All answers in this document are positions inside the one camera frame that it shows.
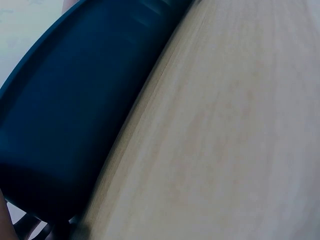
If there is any person's left hand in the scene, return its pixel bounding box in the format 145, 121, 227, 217
0, 189, 15, 240

